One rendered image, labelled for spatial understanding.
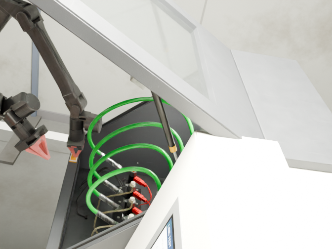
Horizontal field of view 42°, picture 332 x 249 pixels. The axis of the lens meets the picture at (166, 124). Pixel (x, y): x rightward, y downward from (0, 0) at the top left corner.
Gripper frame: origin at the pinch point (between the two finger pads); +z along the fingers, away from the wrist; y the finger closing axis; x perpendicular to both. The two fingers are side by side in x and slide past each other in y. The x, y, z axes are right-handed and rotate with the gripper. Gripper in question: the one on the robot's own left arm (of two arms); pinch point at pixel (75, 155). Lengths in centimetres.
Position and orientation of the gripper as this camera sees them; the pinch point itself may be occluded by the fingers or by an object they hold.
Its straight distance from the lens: 185.5
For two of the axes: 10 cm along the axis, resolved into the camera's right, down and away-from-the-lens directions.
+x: -9.9, -1.0, -1.1
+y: -0.4, -5.5, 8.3
